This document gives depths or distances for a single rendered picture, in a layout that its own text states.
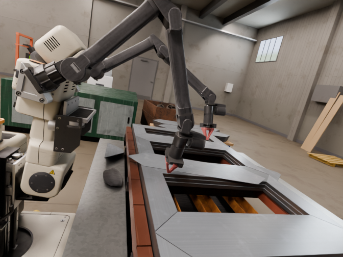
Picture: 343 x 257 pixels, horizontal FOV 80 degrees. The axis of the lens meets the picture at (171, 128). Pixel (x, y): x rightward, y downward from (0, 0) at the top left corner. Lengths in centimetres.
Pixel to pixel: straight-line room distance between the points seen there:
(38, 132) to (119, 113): 257
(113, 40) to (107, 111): 282
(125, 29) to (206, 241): 70
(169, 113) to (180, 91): 352
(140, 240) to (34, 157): 61
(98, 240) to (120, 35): 72
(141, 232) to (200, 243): 17
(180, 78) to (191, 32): 1106
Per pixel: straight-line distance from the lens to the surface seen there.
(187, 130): 79
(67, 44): 94
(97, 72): 118
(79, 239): 86
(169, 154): 85
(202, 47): 1191
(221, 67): 1229
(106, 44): 78
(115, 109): 353
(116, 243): 85
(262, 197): 123
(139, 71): 1113
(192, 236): 64
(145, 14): 80
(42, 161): 105
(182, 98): 78
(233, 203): 121
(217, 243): 65
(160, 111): 421
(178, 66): 78
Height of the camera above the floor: 126
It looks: 13 degrees down
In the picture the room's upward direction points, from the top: 12 degrees clockwise
